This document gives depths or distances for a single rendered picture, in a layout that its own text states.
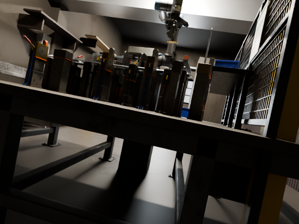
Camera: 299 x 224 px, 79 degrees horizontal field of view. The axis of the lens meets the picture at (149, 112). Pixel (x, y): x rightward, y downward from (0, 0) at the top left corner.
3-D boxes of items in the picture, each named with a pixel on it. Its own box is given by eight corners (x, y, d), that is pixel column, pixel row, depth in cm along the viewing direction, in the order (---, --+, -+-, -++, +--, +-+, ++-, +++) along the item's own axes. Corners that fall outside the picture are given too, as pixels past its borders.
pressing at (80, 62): (34, 54, 161) (35, 52, 161) (54, 61, 183) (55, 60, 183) (191, 75, 120) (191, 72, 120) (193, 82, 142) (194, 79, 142)
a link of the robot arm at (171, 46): (161, 65, 210) (170, 12, 188) (174, 67, 209) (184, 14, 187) (160, 67, 199) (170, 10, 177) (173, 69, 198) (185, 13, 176)
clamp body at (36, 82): (18, 84, 145) (27, 39, 145) (34, 87, 159) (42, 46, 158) (26, 86, 143) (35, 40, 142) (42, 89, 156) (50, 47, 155)
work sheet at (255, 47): (257, 51, 101) (269, -4, 101) (248, 63, 123) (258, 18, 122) (261, 52, 101) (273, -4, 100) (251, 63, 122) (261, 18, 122)
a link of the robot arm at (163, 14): (159, 12, 190) (155, -6, 143) (170, 13, 189) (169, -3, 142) (158, 24, 193) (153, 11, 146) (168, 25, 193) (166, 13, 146)
